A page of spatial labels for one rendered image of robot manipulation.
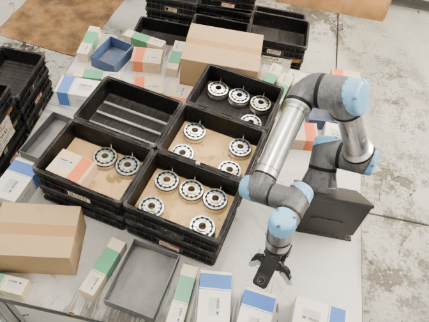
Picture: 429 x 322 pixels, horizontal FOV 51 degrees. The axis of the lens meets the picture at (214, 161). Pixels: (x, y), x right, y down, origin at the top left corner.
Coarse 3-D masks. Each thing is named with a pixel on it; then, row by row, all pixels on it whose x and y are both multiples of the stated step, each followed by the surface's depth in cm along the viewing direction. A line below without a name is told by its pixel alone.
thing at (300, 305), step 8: (296, 296) 171; (296, 304) 169; (304, 304) 169; (312, 304) 169; (320, 304) 169; (296, 312) 167; (304, 312) 167; (312, 312) 167; (320, 312) 168; (328, 312) 168; (336, 312) 168; (344, 312) 168; (296, 320) 165; (304, 320) 165; (312, 320) 166; (320, 320) 166; (328, 320) 166; (336, 320) 166; (344, 320) 167
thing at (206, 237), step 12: (168, 156) 187; (144, 168) 183; (204, 168) 185; (240, 180) 183; (132, 192) 175; (144, 216) 171; (156, 216) 170; (228, 216) 173; (180, 228) 168; (204, 240) 168; (216, 240) 166
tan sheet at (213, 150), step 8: (176, 136) 207; (208, 136) 209; (216, 136) 209; (224, 136) 209; (176, 144) 204; (192, 144) 205; (200, 144) 205; (208, 144) 206; (216, 144) 206; (224, 144) 206; (200, 152) 203; (208, 152) 203; (216, 152) 203; (224, 152) 204; (200, 160) 200; (208, 160) 200; (216, 160) 201; (224, 160) 201; (232, 160) 201; (240, 160) 202; (248, 160) 202
